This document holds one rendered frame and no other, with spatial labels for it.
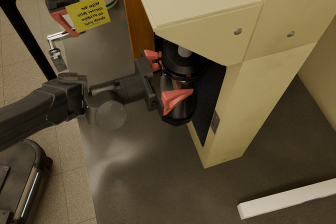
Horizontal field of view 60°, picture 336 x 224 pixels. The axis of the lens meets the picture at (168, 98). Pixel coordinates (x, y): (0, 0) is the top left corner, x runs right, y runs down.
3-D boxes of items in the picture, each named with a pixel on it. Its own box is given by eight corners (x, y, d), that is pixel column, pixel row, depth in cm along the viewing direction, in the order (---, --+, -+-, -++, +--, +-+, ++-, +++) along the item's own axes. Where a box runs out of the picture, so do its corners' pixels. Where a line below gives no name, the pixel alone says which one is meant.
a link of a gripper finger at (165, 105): (185, 63, 62) (143, 74, 60) (199, 90, 58) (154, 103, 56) (182, 81, 68) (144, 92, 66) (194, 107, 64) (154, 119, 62)
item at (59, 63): (68, 70, 68) (60, 55, 63) (59, 74, 68) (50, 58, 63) (66, 64, 69) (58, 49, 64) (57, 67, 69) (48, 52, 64)
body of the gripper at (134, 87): (142, 56, 62) (108, 64, 61) (158, 94, 58) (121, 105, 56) (142, 74, 68) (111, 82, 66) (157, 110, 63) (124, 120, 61)
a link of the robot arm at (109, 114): (56, 72, 57) (58, 111, 60) (55, 92, 47) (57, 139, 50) (117, 71, 61) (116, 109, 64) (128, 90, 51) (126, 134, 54)
